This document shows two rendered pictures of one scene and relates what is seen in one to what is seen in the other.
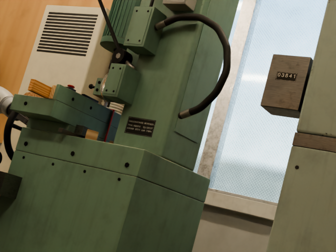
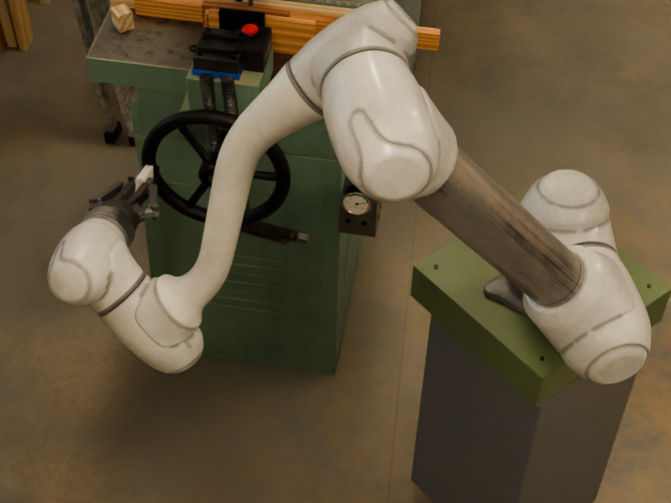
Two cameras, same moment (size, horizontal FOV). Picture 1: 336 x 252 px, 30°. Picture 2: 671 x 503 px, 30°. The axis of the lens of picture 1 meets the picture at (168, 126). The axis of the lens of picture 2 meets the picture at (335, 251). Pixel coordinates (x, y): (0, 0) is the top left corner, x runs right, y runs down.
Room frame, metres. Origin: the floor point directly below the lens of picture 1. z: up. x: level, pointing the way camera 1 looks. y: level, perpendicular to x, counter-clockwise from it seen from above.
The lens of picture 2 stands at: (3.20, 2.18, 2.44)
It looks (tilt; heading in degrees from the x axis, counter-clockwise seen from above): 47 degrees down; 242
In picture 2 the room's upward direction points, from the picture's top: 2 degrees clockwise
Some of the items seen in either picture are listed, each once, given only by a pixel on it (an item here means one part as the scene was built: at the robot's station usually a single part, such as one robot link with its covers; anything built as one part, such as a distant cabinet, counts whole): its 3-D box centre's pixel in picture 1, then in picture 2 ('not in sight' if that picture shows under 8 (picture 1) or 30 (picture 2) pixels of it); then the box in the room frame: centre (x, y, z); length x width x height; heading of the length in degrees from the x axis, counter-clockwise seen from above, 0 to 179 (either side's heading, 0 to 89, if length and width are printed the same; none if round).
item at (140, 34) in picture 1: (144, 30); not in sight; (2.13, 0.17, 1.23); 0.09 x 0.08 x 0.15; 54
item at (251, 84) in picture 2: not in sight; (231, 78); (2.49, 0.41, 0.91); 0.15 x 0.14 x 0.09; 144
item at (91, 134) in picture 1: (91, 136); not in sight; (2.17, 0.25, 0.82); 0.04 x 0.04 x 0.04; 3
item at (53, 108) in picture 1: (77, 126); (241, 70); (2.44, 0.34, 0.87); 0.61 x 0.30 x 0.06; 144
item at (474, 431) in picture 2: not in sight; (519, 411); (2.09, 0.97, 0.30); 0.30 x 0.30 x 0.60; 12
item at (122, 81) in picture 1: (121, 84); not in sight; (2.14, 0.20, 1.02); 0.09 x 0.07 x 0.12; 144
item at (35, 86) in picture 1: (89, 112); (286, 21); (2.32, 0.30, 0.92); 0.62 x 0.02 x 0.04; 144
